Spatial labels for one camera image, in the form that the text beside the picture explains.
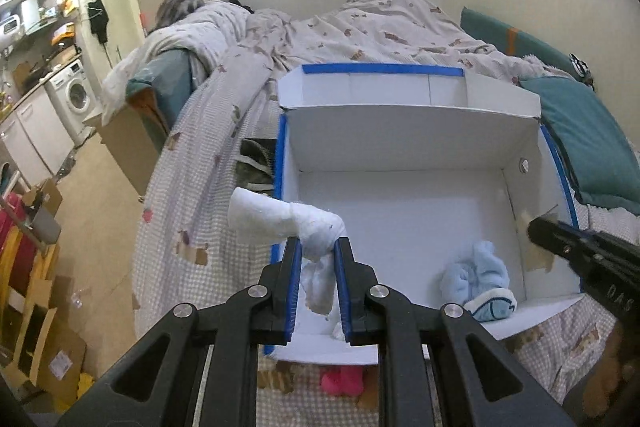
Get white fuzzy sock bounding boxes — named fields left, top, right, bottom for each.
left=228, top=187, right=346, bottom=315

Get white kitchen cabinet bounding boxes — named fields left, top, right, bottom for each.
left=1, top=86, right=75, bottom=185

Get white washing machine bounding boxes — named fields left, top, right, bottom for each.
left=44, top=58, right=102, bottom=147

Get blue and white cardboard box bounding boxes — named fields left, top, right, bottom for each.
left=274, top=63, right=582, bottom=339

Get teal bolster cushion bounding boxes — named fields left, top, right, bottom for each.
left=460, top=8, right=592, bottom=83

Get patterned duvet blanket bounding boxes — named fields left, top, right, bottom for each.
left=102, top=0, right=567, bottom=124

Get teal pillow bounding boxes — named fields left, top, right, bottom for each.
left=520, top=77, right=639, bottom=216

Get red bag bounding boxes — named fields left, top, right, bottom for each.
left=1, top=208, right=37, bottom=296

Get checkered patterned bed sheet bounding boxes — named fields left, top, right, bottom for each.
left=134, top=86, right=639, bottom=399

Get light blue fuzzy socks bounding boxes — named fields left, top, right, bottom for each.
left=439, top=241, right=518, bottom=323

